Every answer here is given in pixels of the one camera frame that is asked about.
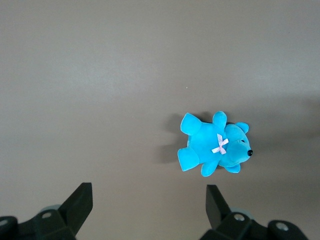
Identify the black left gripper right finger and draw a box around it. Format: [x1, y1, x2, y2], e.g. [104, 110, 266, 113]
[205, 184, 309, 240]

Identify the blue teddy bear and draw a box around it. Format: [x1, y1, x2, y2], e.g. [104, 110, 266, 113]
[176, 110, 255, 178]

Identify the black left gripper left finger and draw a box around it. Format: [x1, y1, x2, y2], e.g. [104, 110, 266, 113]
[0, 182, 94, 240]

